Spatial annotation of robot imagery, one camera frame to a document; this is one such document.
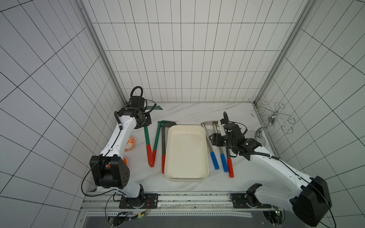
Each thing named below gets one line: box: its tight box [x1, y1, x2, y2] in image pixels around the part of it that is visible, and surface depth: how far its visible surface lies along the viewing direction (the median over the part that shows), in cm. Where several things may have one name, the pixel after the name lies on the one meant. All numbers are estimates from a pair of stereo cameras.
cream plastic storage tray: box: [164, 124, 210, 181], surface depth 91 cm
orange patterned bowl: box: [124, 135, 136, 152], surface depth 94 cm
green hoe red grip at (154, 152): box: [149, 120, 168, 168], surface depth 97 cm
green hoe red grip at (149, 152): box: [143, 105, 164, 166], surface depth 79 cm
